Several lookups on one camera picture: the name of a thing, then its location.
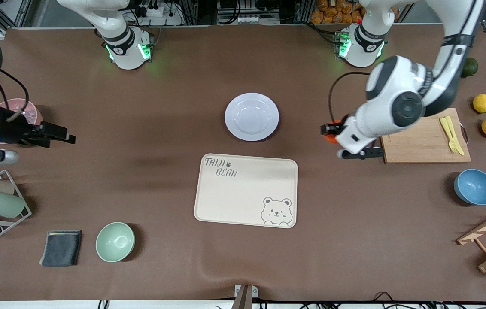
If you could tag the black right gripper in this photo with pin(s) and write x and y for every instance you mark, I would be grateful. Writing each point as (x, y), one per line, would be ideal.
(11, 128)

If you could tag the orange mandarin fruit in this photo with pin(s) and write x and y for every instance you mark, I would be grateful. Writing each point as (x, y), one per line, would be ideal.
(332, 138)

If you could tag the pale lavender round plate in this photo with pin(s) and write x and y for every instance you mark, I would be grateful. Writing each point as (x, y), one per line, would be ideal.
(251, 116)

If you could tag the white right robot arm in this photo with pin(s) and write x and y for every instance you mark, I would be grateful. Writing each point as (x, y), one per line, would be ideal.
(125, 51)

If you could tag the pink bowl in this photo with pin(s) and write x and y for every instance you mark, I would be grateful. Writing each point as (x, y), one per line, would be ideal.
(24, 107)

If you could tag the mint green cup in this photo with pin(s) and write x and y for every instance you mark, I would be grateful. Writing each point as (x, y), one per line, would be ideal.
(2, 204)

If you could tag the bamboo cutting board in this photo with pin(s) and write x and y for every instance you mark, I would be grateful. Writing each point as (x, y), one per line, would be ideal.
(423, 146)

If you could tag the cream tray with bear print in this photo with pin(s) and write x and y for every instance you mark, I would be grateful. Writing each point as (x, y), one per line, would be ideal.
(243, 197)

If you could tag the dark grey folded cloth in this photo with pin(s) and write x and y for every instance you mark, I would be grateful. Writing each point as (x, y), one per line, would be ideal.
(61, 249)

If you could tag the pile of orange snack packs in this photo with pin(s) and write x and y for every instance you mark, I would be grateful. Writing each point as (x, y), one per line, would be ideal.
(337, 12)

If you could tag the yellow plastic fork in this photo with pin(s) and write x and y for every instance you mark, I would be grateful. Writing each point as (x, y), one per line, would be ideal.
(450, 137)

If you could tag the mint green bowl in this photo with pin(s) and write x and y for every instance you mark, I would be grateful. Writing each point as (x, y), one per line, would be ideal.
(115, 242)

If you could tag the dark green lime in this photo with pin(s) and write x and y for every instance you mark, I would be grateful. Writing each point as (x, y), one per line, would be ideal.
(471, 68)

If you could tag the blue bowl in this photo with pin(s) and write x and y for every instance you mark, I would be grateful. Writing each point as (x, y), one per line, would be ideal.
(475, 187)

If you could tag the white power strip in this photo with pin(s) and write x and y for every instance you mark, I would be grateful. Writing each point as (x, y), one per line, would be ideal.
(159, 12)

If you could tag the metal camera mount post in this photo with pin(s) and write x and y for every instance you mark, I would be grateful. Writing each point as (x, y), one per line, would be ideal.
(244, 297)

